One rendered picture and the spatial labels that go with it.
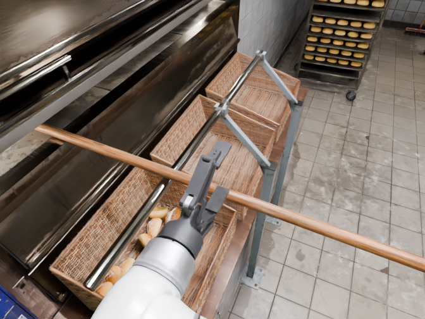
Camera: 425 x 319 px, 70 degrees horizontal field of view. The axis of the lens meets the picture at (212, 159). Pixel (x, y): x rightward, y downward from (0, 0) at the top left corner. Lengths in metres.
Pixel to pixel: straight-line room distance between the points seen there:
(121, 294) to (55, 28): 0.71
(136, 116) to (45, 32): 0.55
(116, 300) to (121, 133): 0.90
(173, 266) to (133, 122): 0.92
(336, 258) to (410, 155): 1.32
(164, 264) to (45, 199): 0.69
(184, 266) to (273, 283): 1.54
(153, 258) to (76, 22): 0.71
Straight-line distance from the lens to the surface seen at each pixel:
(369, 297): 2.14
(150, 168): 0.85
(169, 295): 0.46
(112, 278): 1.30
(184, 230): 0.51
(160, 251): 0.48
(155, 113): 1.42
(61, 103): 0.80
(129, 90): 1.24
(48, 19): 0.95
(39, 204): 1.09
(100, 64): 0.88
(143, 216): 0.79
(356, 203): 2.51
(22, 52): 0.88
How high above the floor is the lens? 1.80
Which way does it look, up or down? 44 degrees down
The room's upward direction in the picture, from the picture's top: straight up
